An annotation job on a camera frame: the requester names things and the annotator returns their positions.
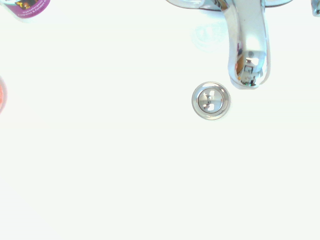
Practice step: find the chrome faucet spout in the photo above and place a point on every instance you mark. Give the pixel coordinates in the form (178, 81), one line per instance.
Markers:
(252, 37)

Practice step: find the white ceramic sink basin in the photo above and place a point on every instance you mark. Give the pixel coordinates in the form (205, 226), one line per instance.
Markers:
(125, 150)

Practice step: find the chrome sink drain stopper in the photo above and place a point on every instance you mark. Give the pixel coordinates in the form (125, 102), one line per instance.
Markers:
(210, 100)

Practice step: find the orange round object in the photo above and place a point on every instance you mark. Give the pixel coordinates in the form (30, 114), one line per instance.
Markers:
(1, 95)

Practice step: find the purple label soap bottle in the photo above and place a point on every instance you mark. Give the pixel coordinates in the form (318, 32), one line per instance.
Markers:
(30, 7)

